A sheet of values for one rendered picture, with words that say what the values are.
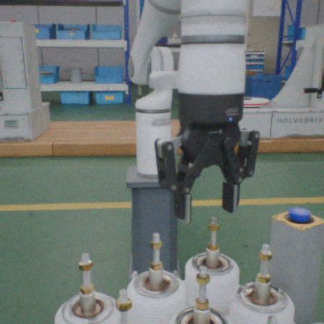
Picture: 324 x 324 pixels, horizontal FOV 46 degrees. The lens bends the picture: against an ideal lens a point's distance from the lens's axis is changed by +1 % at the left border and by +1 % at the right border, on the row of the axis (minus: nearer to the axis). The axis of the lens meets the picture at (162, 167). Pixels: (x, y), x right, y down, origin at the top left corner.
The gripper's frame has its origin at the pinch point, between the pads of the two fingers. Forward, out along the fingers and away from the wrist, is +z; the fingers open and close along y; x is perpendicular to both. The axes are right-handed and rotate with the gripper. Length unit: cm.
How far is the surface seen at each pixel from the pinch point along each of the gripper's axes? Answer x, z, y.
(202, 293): 0.2, 12.5, -0.3
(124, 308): -1.0, 9.8, -12.1
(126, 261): 62, 43, 15
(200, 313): -0.2, 15.1, -0.7
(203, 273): 0.2, 9.4, -0.2
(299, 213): 8.9, 9.9, 27.4
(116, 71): 481, 1, 188
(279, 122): 146, 23, 163
